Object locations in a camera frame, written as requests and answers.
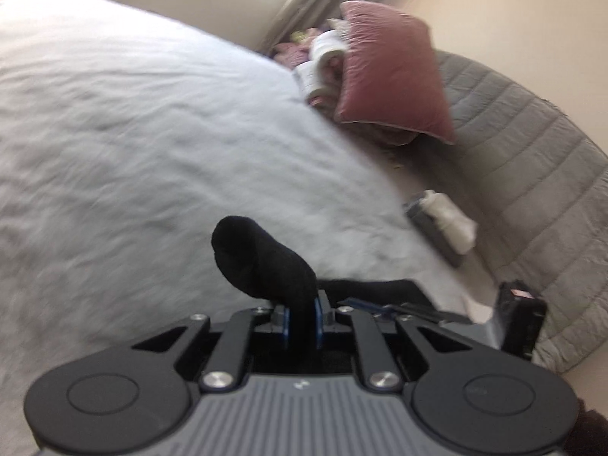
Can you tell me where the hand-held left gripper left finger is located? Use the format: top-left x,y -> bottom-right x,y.
130,305 -> 291,390

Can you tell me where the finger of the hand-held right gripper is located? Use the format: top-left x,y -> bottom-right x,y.
342,297 -> 469,327

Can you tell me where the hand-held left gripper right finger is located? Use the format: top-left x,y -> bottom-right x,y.
312,292 -> 465,390

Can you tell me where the black sock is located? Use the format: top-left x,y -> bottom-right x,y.
317,278 -> 431,312
210,216 -> 318,338

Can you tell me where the person's right forearm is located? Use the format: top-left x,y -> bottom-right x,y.
563,399 -> 608,456

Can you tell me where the folded grey cloth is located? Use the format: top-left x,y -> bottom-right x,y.
404,199 -> 465,268

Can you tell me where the grey quilted headboard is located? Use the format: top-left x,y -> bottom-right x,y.
380,50 -> 608,376

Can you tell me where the pink velvet pillow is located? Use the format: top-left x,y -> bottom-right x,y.
332,0 -> 458,146

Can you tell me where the crumpled pink cloth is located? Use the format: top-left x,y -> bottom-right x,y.
273,40 -> 309,67

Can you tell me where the folded white pink blanket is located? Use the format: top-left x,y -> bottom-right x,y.
292,28 -> 419,148

